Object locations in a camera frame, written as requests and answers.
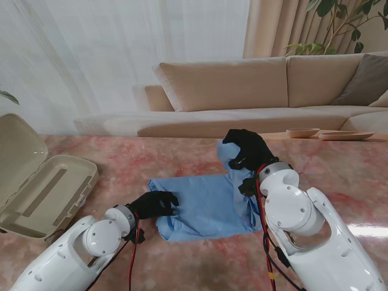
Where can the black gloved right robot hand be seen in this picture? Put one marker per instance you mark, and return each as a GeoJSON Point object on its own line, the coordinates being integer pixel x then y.
{"type": "Point", "coordinates": [257, 151]}

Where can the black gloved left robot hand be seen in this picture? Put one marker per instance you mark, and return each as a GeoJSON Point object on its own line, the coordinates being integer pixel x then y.
{"type": "Point", "coordinates": [151, 206]}

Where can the light blue button shirt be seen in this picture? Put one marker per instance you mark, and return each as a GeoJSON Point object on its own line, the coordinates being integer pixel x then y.
{"type": "Point", "coordinates": [206, 209]}

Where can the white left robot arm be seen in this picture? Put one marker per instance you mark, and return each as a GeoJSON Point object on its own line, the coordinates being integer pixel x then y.
{"type": "Point", "coordinates": [75, 251]}

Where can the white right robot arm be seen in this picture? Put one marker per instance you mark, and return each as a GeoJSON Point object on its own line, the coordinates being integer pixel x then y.
{"type": "Point", "coordinates": [318, 236]}

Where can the beige hard-shell suitcase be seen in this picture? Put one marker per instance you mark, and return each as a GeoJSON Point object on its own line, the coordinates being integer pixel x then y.
{"type": "Point", "coordinates": [39, 194]}

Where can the round wooden bowl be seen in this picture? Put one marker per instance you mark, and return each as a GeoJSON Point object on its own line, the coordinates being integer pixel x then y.
{"type": "Point", "coordinates": [303, 132]}

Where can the beige sectional sofa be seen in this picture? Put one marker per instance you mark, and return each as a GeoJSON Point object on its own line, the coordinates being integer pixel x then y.
{"type": "Point", "coordinates": [230, 88]}

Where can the flat wooden tray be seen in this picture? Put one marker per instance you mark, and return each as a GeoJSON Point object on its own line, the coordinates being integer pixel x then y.
{"type": "Point", "coordinates": [345, 135]}

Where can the beige pleated curtain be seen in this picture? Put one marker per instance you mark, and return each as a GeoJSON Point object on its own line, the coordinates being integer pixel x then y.
{"type": "Point", "coordinates": [272, 27]}

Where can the grey sofa cushion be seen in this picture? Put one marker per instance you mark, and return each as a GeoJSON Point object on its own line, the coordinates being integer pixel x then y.
{"type": "Point", "coordinates": [366, 82]}

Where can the cream sofa cushion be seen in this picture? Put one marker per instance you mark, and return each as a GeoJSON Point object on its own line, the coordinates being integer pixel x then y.
{"type": "Point", "coordinates": [382, 101]}

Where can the tall green leafy plant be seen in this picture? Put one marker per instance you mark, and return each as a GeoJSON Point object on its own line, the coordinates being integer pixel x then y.
{"type": "Point", "coordinates": [339, 27]}

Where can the white sheer curtain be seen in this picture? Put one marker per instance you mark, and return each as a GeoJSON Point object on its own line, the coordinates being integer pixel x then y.
{"type": "Point", "coordinates": [106, 54]}

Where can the single green plant leaf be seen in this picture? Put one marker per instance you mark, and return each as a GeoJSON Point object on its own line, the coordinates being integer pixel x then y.
{"type": "Point", "coordinates": [10, 97]}

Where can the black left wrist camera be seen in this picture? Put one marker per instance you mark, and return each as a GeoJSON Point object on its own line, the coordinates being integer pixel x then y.
{"type": "Point", "coordinates": [138, 236]}

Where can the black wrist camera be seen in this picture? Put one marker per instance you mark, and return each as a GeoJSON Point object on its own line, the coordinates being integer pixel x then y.
{"type": "Point", "coordinates": [138, 236]}
{"type": "Point", "coordinates": [248, 187]}

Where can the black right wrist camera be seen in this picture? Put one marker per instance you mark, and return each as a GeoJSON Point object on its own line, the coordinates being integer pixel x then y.
{"type": "Point", "coordinates": [248, 187]}

